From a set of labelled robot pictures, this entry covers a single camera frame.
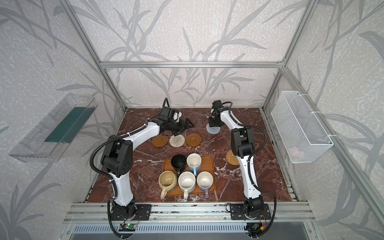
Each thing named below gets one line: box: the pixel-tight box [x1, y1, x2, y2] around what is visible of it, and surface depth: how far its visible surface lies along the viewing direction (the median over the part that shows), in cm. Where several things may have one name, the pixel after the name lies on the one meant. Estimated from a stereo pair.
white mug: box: [178, 171, 196, 200], surface depth 78 cm
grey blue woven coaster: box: [206, 123, 221, 134], surface depth 110 cm
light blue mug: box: [186, 153, 202, 176], surface depth 84 cm
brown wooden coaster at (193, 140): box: [185, 133, 202, 147], surface depth 104 cm
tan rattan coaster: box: [226, 150, 240, 165], surface depth 94 cm
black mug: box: [171, 154, 187, 175], surface depth 84 cm
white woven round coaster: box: [169, 134, 186, 148], surface depth 101 cm
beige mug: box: [158, 170, 178, 200], surface depth 77 cm
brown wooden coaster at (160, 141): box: [152, 134, 169, 148], surface depth 101 cm
